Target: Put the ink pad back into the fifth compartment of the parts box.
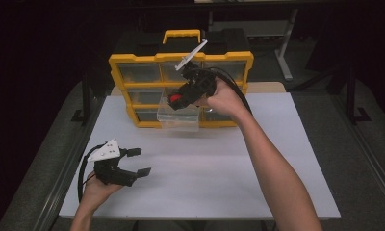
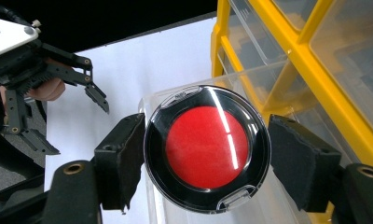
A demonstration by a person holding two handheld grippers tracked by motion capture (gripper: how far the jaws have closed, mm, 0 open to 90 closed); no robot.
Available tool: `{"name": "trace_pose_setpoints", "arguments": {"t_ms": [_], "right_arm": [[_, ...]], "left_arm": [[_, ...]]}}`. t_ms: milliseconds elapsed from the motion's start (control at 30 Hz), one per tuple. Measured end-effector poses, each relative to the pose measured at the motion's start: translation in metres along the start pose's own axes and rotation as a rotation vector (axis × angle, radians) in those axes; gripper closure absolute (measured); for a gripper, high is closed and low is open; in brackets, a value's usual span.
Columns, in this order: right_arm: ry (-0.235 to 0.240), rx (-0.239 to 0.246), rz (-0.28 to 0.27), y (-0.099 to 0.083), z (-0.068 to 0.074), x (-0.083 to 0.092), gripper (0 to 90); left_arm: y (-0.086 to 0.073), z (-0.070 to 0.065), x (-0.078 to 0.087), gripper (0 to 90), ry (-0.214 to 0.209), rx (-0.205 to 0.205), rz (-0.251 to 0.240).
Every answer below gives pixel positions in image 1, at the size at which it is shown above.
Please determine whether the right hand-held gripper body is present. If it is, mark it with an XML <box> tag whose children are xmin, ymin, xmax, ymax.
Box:
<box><xmin>174</xmin><ymin>38</ymin><xmax>218</xmax><ymax>110</ymax></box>

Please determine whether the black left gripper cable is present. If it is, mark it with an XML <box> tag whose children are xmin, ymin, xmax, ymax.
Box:
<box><xmin>77</xmin><ymin>143</ymin><xmax>107</xmax><ymax>204</ymax></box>

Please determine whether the black metal stand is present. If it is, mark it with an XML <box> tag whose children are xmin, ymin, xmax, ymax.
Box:
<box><xmin>327</xmin><ymin>66</ymin><xmax>373</xmax><ymax>125</ymax></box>
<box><xmin>70</xmin><ymin>72</ymin><xmax>92</xmax><ymax>123</ymax></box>

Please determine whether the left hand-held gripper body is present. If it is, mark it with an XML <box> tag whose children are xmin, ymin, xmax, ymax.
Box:
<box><xmin>87</xmin><ymin>138</ymin><xmax>139</xmax><ymax>188</ymax></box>

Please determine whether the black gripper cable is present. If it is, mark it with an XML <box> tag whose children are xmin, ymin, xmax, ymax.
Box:
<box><xmin>77</xmin><ymin>143</ymin><xmax>107</xmax><ymax>204</ymax></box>
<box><xmin>209</xmin><ymin>66</ymin><xmax>254</xmax><ymax>116</ymax></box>

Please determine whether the yellow drawer organizer cabinet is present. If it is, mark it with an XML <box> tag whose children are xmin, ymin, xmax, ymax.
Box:
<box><xmin>108</xmin><ymin>29</ymin><xmax>255</xmax><ymax>129</ymax></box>

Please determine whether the person's right hand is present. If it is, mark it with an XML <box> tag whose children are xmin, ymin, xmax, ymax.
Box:
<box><xmin>193</xmin><ymin>77</ymin><xmax>250</xmax><ymax>124</ymax></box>

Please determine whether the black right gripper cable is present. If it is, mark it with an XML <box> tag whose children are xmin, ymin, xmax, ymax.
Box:
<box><xmin>209</xmin><ymin>66</ymin><xmax>254</xmax><ymax>116</ymax></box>

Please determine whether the white metal desk frame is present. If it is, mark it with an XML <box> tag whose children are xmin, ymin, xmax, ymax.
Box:
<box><xmin>208</xmin><ymin>8</ymin><xmax>299</xmax><ymax>82</ymax></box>

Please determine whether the grey metal rail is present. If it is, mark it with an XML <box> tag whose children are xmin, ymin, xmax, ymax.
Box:
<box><xmin>330</xmin><ymin>94</ymin><xmax>385</xmax><ymax>206</ymax></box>
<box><xmin>39</xmin><ymin>95</ymin><xmax>105</xmax><ymax>231</ymax></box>

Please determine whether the clear plastic drawer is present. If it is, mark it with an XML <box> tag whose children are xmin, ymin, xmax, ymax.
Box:
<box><xmin>156</xmin><ymin>92</ymin><xmax>201</xmax><ymax>133</ymax></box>

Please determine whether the person's left hand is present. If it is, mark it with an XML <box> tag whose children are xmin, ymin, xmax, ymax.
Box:
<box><xmin>79</xmin><ymin>170</ymin><xmax>124</xmax><ymax>213</ymax></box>

